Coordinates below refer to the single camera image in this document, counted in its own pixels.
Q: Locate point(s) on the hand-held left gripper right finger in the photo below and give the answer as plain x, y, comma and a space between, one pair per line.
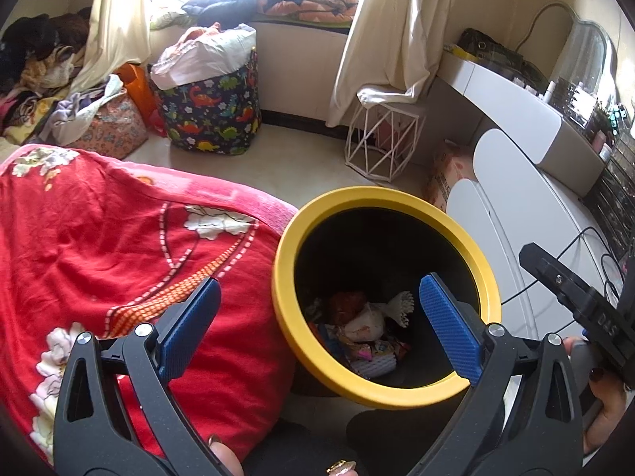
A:
451, 327

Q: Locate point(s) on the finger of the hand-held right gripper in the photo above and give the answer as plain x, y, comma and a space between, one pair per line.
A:
550, 270

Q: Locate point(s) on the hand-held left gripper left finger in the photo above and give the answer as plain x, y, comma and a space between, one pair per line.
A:
186, 327

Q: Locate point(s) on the small white foam net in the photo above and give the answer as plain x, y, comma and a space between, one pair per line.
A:
401, 307

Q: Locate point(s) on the colourful candy wrapper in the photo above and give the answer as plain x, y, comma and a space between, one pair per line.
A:
374, 349

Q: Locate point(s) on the white paper wad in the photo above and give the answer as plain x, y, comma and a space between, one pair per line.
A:
366, 323

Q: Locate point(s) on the white foam net bundle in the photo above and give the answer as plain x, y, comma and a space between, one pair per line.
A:
374, 366

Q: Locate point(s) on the brown wrapper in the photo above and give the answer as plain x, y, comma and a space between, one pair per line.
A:
346, 306

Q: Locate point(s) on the yellow-rimmed black trash bin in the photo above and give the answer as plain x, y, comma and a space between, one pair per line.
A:
287, 277

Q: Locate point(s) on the person's right hand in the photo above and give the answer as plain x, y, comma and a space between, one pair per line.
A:
612, 411

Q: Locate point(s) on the person's left hand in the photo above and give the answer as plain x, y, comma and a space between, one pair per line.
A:
225, 461

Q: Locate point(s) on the white rounded dresser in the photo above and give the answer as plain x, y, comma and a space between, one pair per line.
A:
526, 238

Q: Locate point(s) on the black drawer organizer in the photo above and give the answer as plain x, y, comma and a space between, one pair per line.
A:
615, 193

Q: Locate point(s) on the red floral blanket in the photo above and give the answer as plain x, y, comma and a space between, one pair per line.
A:
99, 238

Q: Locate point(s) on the orange printed cardboard box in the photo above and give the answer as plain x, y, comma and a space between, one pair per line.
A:
446, 173

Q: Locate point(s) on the clear acrylic organizer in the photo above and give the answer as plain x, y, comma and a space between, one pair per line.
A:
575, 104

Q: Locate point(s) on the white vanity desk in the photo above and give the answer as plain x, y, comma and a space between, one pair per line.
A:
516, 104

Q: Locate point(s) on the small white bottle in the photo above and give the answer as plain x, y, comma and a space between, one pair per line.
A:
551, 91

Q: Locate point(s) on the orange paisley fabric bag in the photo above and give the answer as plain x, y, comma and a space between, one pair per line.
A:
109, 129

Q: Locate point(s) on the dinosaur print laundry basket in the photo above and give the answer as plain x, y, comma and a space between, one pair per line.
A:
208, 114

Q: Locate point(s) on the dark camouflage bag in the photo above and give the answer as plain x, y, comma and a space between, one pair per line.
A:
501, 57

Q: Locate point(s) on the wavy-edged vanity mirror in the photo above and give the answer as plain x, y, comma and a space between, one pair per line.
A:
585, 44

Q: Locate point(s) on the yellow box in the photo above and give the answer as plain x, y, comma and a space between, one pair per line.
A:
459, 50

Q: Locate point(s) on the lavender and white cloth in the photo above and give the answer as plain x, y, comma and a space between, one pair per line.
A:
84, 104

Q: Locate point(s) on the brown floral blanket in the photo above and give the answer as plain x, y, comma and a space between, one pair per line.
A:
25, 119

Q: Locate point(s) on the white cloth bundle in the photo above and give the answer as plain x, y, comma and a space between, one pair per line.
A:
203, 59

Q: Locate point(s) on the white window seat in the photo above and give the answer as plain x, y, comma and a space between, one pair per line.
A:
297, 74

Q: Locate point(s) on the cream curtain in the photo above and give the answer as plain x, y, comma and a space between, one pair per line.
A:
124, 20
392, 34

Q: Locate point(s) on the pink cloth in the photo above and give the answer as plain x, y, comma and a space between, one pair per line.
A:
203, 32

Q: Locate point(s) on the light green pillow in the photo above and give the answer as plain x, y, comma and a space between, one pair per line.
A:
171, 19

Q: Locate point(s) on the dark puffer jacket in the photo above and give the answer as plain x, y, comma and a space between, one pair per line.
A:
223, 7

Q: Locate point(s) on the pile of dark clothes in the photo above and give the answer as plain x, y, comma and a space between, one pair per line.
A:
34, 34

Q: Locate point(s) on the orange patterned quilt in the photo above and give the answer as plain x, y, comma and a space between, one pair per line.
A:
307, 2

